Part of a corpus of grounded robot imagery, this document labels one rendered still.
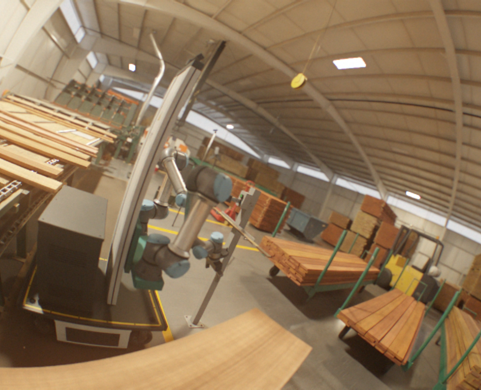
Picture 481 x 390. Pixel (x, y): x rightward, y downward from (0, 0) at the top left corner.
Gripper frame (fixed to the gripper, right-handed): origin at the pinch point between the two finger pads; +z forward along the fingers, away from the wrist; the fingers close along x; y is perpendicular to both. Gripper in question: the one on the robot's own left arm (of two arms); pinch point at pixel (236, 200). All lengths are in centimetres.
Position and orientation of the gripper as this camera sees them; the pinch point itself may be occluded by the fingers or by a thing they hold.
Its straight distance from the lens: 148.6
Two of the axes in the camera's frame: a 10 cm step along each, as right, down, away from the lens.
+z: 7.7, 2.9, 5.7
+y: 3.9, -9.2, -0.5
